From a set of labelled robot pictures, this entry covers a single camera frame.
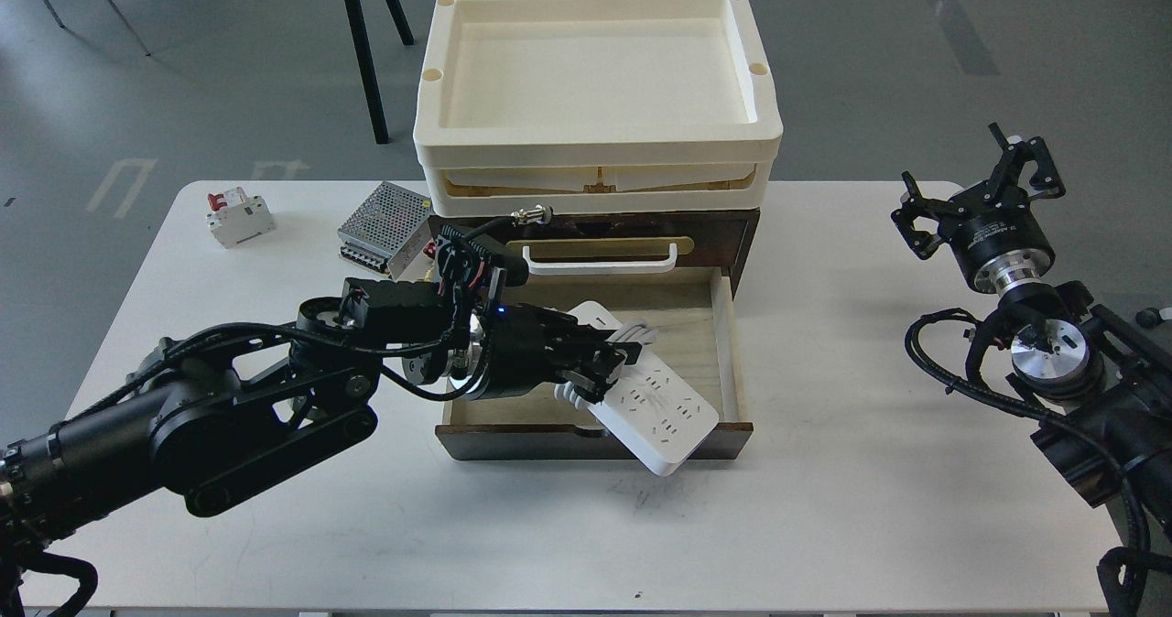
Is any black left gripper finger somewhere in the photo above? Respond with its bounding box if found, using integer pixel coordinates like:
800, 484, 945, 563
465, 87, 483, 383
548, 311, 642, 362
552, 352, 627, 406

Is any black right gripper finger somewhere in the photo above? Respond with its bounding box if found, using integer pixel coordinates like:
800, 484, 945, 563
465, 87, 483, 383
891, 171, 958, 262
987, 122, 1067, 201

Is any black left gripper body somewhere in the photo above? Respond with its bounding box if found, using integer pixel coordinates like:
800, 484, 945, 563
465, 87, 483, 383
473, 304, 585, 400

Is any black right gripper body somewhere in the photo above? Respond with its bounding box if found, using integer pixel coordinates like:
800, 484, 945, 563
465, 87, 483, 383
939, 182, 1055, 282

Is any white power strip with cable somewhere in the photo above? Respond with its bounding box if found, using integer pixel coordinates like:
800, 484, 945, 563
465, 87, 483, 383
554, 301, 718, 479

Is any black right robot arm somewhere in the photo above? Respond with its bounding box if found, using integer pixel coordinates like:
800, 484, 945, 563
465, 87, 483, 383
891, 124, 1171, 616

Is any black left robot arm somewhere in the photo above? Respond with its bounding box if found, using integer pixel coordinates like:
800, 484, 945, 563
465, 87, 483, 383
4, 280, 643, 616

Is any open wooden drawer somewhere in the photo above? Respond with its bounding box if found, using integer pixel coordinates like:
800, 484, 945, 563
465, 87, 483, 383
435, 267, 754, 461

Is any metal mesh power supply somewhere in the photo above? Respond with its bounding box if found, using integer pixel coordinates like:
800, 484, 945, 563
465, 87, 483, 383
338, 179, 434, 279

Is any cream plastic stacked tray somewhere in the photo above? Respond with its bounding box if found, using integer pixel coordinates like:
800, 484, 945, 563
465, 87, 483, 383
413, 0, 783, 218

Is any white circuit breaker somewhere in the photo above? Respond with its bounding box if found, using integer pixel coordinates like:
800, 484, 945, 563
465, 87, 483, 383
206, 187, 277, 248

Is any white drawer handle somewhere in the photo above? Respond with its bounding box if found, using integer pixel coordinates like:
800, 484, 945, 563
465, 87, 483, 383
522, 243, 677, 276

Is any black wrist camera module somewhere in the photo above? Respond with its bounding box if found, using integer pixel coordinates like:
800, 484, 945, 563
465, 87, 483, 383
434, 205, 554, 294

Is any brass valve red handle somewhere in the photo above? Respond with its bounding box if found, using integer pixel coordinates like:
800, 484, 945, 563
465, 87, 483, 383
418, 239, 437, 282

